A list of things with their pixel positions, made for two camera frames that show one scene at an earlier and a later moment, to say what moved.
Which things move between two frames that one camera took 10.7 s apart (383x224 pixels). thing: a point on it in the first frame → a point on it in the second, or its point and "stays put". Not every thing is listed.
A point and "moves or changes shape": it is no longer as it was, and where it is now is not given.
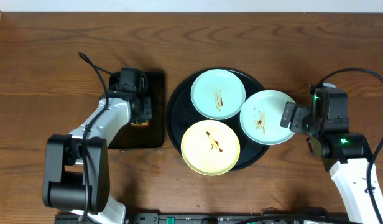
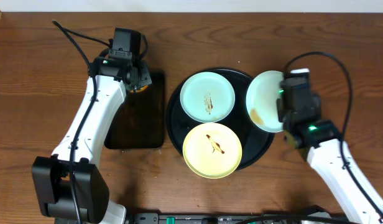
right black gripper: x=300 y=112 → x=283 y=111
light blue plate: x=217 y=94 moves or changes shape
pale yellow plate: x=210 y=147 stays put
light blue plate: x=261 y=115 moves or changes shape
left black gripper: x=146 y=109 → x=141 y=78
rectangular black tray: x=151 y=137 stays put
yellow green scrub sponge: x=137 y=125 moves or changes shape
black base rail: x=212 y=218 stays put
